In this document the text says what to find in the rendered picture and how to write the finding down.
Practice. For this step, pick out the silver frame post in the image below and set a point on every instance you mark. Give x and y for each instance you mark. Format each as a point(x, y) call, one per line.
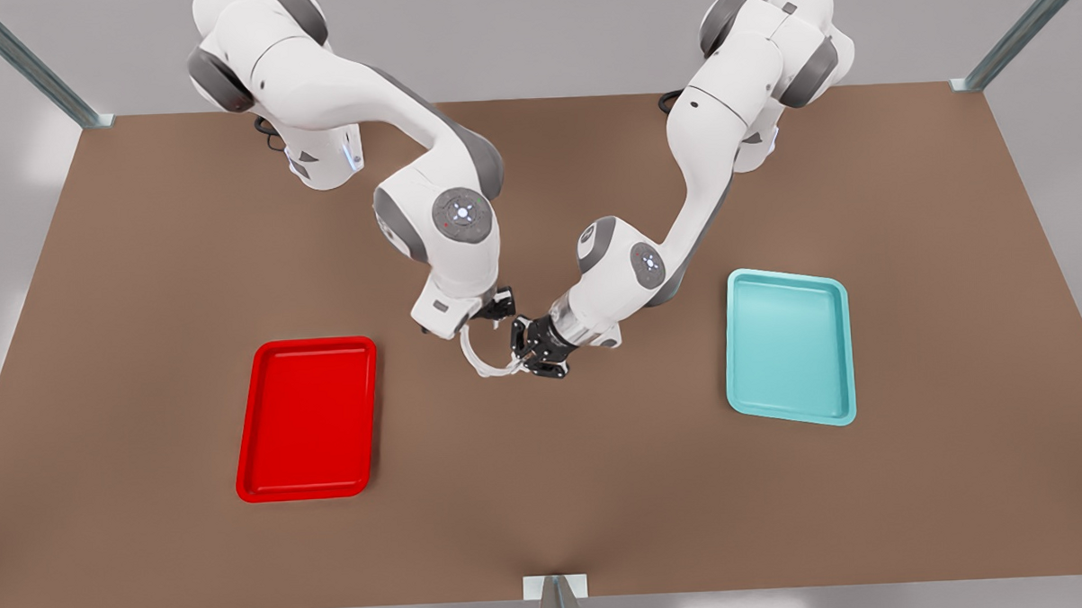
point(559, 601)
point(1026, 26)
point(33, 62)

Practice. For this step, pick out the turquoise rectangular tray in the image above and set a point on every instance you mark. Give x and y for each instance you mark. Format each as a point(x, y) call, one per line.
point(789, 346)

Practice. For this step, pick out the red rectangular tray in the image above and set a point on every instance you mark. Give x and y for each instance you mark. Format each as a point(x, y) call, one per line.
point(308, 418)

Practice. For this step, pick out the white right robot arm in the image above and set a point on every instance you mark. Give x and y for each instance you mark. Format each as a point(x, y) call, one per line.
point(335, 86)

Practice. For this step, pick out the white drainage pipe clamp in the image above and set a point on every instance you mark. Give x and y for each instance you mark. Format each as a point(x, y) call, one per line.
point(482, 355)

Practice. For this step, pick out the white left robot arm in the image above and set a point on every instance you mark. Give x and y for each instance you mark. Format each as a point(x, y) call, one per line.
point(724, 127)

